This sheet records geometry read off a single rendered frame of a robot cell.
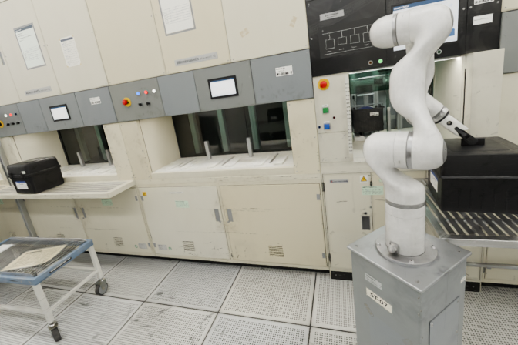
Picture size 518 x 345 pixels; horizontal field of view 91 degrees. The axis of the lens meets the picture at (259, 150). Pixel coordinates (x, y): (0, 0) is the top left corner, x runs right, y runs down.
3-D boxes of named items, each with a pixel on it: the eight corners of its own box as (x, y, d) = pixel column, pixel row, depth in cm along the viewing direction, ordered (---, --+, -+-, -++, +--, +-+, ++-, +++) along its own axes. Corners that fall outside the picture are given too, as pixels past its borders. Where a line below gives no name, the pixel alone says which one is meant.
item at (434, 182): (427, 185, 135) (427, 155, 131) (494, 186, 124) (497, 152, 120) (440, 211, 110) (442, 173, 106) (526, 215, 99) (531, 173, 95)
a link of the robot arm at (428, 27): (390, 166, 90) (447, 170, 80) (381, 168, 81) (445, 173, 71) (396, 22, 89) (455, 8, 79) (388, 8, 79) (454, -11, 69)
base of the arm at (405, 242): (415, 275, 79) (415, 221, 74) (364, 246, 95) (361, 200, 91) (449, 250, 87) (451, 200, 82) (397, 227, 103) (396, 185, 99)
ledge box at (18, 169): (11, 195, 219) (0, 165, 213) (47, 182, 245) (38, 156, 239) (33, 195, 209) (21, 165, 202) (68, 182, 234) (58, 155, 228)
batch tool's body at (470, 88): (330, 283, 178) (301, -32, 132) (332, 216, 265) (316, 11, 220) (485, 299, 151) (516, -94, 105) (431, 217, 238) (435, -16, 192)
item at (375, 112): (351, 138, 202) (349, 97, 195) (351, 132, 221) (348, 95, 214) (386, 135, 195) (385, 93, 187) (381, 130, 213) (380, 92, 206)
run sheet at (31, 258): (-3, 272, 168) (-4, 270, 167) (26, 251, 191) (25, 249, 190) (45, 264, 169) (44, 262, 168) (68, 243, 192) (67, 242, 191)
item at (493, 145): (439, 179, 106) (440, 149, 103) (425, 158, 132) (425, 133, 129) (535, 179, 94) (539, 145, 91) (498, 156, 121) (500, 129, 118)
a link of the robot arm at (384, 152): (422, 212, 78) (423, 135, 73) (361, 202, 90) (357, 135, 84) (428, 195, 87) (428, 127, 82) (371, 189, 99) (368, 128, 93)
